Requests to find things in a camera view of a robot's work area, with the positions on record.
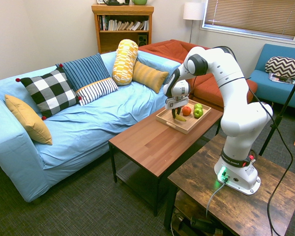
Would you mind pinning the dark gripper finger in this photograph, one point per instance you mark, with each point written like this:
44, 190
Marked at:
173, 113
178, 110

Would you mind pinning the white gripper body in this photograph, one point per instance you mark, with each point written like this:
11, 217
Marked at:
177, 102

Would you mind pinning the yellow banana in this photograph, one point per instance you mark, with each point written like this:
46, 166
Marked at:
181, 118

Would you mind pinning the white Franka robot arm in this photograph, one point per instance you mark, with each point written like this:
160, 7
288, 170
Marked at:
241, 118

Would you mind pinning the wooden serving tray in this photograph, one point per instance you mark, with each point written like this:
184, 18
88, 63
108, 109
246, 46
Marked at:
186, 125

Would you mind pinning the orange fruit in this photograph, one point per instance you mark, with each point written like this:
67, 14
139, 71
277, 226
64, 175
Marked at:
186, 111

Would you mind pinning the green apple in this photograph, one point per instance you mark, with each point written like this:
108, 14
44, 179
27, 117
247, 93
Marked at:
198, 106
198, 112

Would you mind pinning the rust orange sofa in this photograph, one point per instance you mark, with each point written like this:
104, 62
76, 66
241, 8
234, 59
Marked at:
209, 86

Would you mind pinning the reddish wooden coffee table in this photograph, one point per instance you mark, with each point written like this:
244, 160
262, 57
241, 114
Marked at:
152, 145

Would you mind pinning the ochre striped pillow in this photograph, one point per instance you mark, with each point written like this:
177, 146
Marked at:
148, 75

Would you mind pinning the yellow patterned bolster pillow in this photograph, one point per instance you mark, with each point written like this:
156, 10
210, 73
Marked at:
125, 62

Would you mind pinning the small black speaker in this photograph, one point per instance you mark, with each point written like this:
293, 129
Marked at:
142, 39

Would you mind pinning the white navy striped pillow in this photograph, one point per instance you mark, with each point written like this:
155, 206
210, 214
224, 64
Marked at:
97, 90

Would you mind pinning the wooden bookshelf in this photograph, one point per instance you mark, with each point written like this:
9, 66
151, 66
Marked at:
123, 37

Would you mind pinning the light blue sofa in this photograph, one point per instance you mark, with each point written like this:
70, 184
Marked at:
88, 123

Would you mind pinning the white floor lamp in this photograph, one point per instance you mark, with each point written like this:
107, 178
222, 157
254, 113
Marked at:
193, 11

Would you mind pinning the row of books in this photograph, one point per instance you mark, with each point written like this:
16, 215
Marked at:
124, 25

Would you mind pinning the teal blue sofa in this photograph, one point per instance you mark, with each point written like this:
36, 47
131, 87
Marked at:
273, 88

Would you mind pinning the blue striped pillow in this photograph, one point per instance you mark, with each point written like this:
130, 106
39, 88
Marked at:
84, 70

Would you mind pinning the magazine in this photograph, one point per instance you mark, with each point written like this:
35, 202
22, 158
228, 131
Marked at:
280, 79

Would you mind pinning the green round pot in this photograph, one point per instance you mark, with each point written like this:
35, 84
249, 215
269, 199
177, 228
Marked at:
139, 2

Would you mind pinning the rustic brown robot table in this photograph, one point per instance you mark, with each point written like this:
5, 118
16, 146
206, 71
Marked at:
236, 204

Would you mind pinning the black device under table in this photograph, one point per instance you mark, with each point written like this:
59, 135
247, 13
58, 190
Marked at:
201, 222

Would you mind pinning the black white chevron pillow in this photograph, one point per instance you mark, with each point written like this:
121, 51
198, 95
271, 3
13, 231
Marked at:
284, 66

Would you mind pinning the wooden window blinds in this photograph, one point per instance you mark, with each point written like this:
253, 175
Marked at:
250, 16

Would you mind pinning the black white checkered pillow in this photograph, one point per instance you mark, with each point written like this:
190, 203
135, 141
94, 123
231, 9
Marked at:
50, 92

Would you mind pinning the plain mustard pillow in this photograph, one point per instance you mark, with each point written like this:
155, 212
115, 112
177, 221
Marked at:
29, 120

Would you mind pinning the black camera stand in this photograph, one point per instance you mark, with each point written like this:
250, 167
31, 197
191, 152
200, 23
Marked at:
281, 114

